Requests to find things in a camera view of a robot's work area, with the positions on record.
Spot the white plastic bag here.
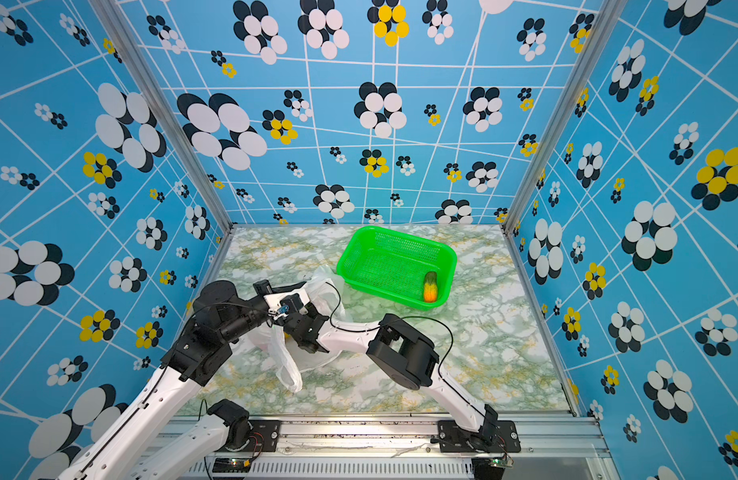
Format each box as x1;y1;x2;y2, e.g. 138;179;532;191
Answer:
245;265;345;393

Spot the left aluminium corner post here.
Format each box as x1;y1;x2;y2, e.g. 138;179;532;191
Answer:
90;1;233;235

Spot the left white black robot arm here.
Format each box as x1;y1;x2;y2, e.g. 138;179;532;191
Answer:
56;280;307;479

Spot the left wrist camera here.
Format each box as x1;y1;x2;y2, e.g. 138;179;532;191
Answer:
263;290;308;319

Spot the green plastic basket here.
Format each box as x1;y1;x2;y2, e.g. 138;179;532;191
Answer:
335;226;458;311

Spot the orange green papaya fruit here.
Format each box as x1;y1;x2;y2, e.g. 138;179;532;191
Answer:
423;271;439;303

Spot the aluminium front rail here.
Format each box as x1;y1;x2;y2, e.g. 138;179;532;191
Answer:
98;413;622;480

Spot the right aluminium corner post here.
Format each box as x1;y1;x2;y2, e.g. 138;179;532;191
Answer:
505;0;627;234

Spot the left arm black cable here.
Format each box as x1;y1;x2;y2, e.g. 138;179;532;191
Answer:
74;299;268;480

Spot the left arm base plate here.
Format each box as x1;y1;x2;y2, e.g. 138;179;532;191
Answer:
217;420;282;453

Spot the aluminium corner post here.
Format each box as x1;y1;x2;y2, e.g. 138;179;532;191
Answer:
90;1;233;235
505;0;627;234

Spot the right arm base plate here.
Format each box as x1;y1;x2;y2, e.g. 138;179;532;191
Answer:
431;420;522;455

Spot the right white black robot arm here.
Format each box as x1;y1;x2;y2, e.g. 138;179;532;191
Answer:
274;297;498;451

